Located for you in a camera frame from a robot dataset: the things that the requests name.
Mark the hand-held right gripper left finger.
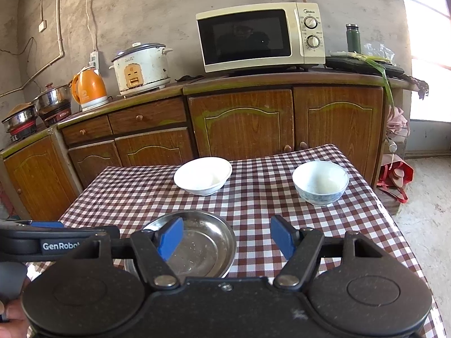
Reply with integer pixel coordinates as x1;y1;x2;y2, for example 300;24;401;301
72;216;184;287

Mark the dark hanging rag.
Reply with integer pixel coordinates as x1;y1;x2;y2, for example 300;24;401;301
405;77;430;101

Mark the white microwave oven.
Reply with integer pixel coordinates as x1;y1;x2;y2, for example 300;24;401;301
195;2;326;75

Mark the wooden crate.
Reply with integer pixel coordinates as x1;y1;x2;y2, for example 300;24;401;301
379;190;401;216

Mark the wooden single-door cabinet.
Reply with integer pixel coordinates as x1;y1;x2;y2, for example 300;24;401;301
0;127;69;223

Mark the dark green thermos bottle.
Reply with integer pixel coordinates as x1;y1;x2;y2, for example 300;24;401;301
345;23;362;54

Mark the pink cloth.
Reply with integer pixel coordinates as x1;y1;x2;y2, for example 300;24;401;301
383;106;410;143

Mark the large steel plate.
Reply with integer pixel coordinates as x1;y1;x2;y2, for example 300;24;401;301
142;210;237;279

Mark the red bag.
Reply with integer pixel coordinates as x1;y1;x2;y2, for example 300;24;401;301
376;160;414;204

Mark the grey glazed door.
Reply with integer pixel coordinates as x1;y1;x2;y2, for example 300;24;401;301
395;0;451;159

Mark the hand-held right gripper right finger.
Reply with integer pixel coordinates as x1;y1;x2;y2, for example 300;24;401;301
271;215;384;287

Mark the white rice cooker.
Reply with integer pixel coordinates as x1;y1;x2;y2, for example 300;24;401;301
109;42;174;97

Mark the wooden drawer cabinet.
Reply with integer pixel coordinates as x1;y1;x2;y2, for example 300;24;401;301
56;88;194;190

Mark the wooden two-door cabinet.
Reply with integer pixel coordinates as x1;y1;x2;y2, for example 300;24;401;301
182;68;413;188

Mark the person's left hand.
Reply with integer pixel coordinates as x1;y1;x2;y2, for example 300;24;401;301
0;299;30;338

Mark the steel pot with lid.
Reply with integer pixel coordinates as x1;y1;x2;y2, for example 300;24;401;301
33;83;73;113
2;103;37;131

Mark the blue patterned white bowl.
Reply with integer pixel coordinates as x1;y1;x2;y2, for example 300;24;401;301
292;161;350;207

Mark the clear plastic bag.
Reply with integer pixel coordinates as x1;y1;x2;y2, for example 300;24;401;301
363;42;395;60

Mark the green onion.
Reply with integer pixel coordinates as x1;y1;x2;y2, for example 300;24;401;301
331;52;396;108

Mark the black induction cooktop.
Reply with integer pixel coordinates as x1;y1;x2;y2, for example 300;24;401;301
325;55;406;76

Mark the checkered tablecloth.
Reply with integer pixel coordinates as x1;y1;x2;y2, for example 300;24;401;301
26;144;435;338

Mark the red black cooker base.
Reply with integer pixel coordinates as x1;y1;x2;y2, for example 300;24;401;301
37;104;73;126
7;120;40;144

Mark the white conduit pipe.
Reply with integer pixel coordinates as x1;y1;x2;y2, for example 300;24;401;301
0;0;66;98

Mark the wide white bowl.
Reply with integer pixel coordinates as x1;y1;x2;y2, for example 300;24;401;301
173;158;233;197

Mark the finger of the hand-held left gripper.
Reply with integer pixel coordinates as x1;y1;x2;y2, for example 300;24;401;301
0;225;120;243
0;220;65;229

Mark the orange electric kettle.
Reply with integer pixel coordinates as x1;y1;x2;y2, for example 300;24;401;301
70;64;109;112

